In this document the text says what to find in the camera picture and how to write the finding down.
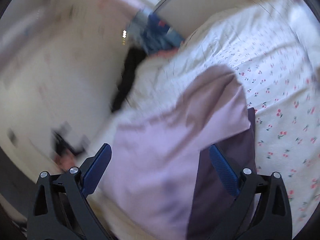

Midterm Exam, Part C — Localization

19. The black garment pile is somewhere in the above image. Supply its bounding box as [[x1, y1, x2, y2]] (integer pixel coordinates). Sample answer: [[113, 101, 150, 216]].
[[111, 47, 147, 113]]

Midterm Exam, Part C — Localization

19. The person's left hand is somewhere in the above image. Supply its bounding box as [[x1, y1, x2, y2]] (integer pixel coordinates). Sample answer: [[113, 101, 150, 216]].
[[54, 151, 76, 172]]

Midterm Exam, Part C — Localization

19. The white cherry print bed quilt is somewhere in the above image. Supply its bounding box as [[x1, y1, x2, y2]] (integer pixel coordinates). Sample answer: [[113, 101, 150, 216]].
[[87, 0, 320, 240]]

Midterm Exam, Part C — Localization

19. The pink and blue curtain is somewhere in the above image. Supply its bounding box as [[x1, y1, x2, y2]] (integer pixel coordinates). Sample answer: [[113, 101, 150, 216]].
[[126, 8, 184, 55]]

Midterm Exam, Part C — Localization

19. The lilac and purple jacket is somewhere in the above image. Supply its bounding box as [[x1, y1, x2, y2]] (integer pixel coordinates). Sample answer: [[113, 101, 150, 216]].
[[100, 65, 255, 239]]

